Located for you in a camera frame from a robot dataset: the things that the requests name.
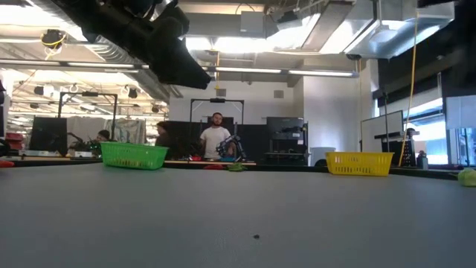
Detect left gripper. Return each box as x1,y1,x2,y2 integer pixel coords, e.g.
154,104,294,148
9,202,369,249
85,0,213,90

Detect light green round fruit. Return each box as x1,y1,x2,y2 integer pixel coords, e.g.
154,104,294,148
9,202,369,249
457,167,476,188

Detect grey ceiling unit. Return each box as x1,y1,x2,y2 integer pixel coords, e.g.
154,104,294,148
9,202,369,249
239,10,268,35

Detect long ceiling light strip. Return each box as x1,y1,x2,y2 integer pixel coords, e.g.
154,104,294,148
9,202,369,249
203,66,358,79
0,58,150,74

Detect grey draped sheet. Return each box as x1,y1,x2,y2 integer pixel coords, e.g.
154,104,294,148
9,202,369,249
66,116,147,150

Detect green plastic basket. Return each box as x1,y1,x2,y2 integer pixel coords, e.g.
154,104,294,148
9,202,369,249
99,141,170,171

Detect black shelving rack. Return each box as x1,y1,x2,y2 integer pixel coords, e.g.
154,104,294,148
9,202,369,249
266,116,309,165

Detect black computer monitor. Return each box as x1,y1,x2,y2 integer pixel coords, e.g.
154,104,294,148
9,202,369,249
28,116,69,154

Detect grey waste bin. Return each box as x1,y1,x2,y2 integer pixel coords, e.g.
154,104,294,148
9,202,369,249
309,146,337,167

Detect grey table mat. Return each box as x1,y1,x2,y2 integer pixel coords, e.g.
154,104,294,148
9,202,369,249
0,162,476,268

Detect red storage bin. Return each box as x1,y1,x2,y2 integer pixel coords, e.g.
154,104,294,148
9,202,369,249
4,132,25,150

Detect yellow plastic basket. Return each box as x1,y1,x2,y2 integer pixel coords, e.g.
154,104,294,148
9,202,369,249
325,150,395,177

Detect white board panel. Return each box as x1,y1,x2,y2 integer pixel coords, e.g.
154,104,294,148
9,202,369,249
359,109,405,153

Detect black perforated stand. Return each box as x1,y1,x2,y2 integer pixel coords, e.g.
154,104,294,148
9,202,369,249
373,128,421,168

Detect dark bottle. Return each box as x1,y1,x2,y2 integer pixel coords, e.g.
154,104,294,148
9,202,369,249
416,150,429,170

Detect silver ribbed air duct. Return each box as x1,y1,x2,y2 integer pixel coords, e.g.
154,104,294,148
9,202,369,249
87,33,176,103

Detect black gantry frame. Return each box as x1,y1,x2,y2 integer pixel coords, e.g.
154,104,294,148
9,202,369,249
189,98,245,126
57,91,119,131

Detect yellow black cable reel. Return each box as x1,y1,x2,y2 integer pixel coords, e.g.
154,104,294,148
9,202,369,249
39,28,68,51

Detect silver rectangular air duct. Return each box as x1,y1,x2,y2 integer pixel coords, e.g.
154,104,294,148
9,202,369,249
300,0,457,60

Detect yellow hanging cord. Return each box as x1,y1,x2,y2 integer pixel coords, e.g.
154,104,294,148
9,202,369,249
397,0,420,168

